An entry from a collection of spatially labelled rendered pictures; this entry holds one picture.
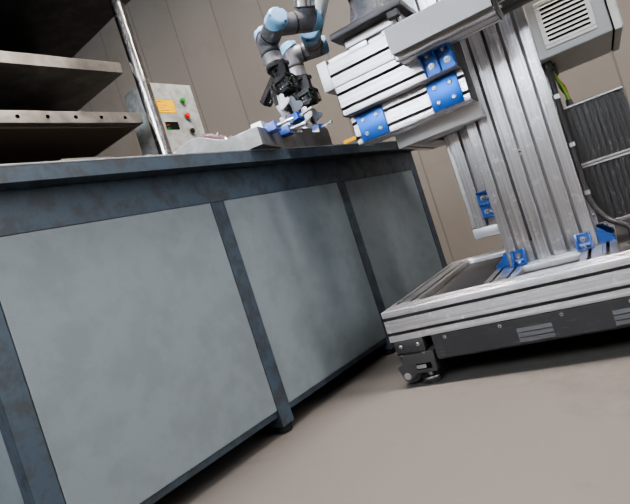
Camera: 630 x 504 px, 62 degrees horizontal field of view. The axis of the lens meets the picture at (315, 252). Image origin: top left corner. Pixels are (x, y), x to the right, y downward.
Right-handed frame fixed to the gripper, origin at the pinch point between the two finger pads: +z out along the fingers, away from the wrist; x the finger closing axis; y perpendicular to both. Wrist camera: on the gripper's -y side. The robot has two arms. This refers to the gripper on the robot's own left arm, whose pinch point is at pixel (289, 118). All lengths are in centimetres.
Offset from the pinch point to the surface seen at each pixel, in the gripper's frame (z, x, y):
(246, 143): 18.0, -34.4, 6.8
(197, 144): 11.1, -39.9, -7.3
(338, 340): 80, -6, -7
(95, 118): -39, -27, -74
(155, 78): -182, 128, -207
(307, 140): 9.1, 4.6, 1.0
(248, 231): 43, -37, -2
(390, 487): 110, -63, 37
